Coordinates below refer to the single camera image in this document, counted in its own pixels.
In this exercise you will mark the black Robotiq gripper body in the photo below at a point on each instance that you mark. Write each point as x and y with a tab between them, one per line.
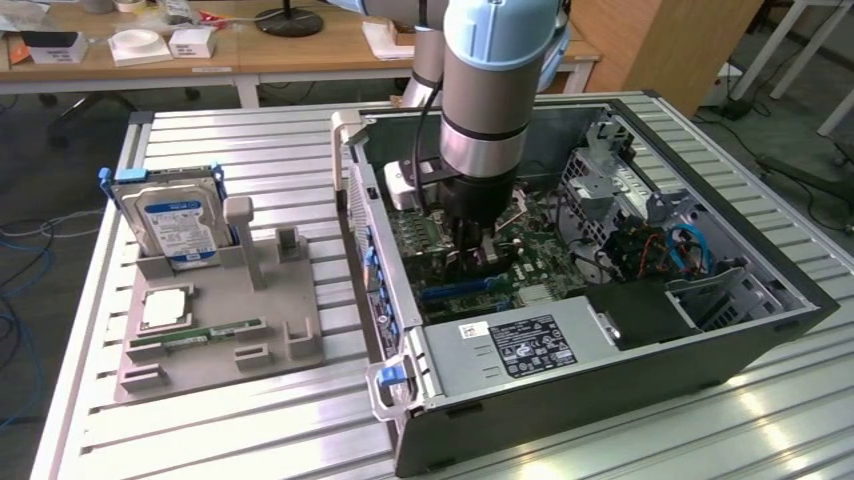
480	197

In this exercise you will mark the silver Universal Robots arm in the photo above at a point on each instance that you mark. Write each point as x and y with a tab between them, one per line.
487	90

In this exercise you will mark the open socket cover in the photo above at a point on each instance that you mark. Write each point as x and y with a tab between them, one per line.
522	205

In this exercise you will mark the blue expansion slot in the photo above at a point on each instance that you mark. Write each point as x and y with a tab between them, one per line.
456	291

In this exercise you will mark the green motherboard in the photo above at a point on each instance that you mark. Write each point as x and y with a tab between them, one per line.
540	265

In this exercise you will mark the metal disk bay cage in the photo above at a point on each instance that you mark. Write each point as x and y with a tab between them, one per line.
600	185

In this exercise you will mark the grey power supply unit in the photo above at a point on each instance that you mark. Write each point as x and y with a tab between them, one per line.
460	365

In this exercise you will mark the black plastic shroud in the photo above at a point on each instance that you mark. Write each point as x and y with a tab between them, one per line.
634	315

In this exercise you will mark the blue case latch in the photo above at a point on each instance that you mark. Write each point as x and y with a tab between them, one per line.
390	375

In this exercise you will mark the white papers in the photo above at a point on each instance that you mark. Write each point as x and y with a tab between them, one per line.
387	45

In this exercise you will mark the open black PC case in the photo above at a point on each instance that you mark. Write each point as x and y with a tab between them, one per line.
600	400

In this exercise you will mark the grey parts rack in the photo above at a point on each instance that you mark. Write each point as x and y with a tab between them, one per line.
220	310

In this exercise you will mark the wooden cabinet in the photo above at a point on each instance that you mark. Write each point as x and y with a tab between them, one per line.
667	50

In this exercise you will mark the black floor adapter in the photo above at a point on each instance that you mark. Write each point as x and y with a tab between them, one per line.
734	109

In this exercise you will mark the hard disk in blue caddy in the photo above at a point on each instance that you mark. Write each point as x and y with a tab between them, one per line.
173	225

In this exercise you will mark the black round lamp base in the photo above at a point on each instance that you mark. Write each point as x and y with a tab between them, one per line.
290	24

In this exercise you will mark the green RAM stick, bare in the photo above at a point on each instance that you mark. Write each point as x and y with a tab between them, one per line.
193	337

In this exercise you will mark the silver CPU chip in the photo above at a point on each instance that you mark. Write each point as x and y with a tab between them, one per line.
163	312

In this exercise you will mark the small white labelled box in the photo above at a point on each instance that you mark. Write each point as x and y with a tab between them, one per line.
193	44

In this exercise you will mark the white square block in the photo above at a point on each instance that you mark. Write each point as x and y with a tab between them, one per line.
140	47

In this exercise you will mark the wooden desk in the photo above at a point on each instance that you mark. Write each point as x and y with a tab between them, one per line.
87	75

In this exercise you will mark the white box with black lid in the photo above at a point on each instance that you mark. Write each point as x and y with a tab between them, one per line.
53	47

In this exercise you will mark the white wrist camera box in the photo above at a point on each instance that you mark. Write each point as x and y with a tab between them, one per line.
403	187

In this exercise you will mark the grey disk bay bracket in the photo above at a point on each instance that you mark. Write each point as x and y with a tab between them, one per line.
723	300

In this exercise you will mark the white table frame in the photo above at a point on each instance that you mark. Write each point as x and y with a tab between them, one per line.
765	50

